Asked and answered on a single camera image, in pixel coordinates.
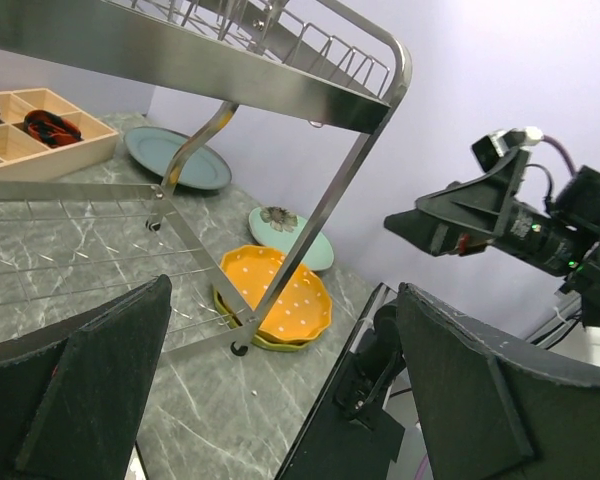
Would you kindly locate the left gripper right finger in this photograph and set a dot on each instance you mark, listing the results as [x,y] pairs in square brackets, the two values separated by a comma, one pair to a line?
[493,406]

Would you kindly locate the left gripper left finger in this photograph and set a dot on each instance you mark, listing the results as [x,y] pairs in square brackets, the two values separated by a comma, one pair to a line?
[73,394]

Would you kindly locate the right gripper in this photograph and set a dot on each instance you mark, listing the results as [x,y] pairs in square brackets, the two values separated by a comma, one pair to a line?
[470,217]

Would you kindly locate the orange plate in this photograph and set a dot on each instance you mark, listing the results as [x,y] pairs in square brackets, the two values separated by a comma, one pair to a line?
[251,269]

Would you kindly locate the green polka dot plate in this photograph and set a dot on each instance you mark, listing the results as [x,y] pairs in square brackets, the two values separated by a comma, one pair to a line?
[280,344]

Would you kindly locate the teal round plate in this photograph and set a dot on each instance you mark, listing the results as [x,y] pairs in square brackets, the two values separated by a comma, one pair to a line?
[154,147]

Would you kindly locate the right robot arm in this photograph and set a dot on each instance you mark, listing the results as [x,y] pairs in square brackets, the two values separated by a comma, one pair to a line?
[577,207]

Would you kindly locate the wooden compartment tray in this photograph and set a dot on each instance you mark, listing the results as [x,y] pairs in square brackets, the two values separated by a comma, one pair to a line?
[22,158]

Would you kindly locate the red black fabric roll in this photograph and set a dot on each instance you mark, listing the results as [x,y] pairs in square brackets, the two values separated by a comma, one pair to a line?
[51,129]

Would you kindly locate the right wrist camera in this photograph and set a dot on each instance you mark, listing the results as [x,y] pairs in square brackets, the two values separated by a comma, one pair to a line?
[490,149]

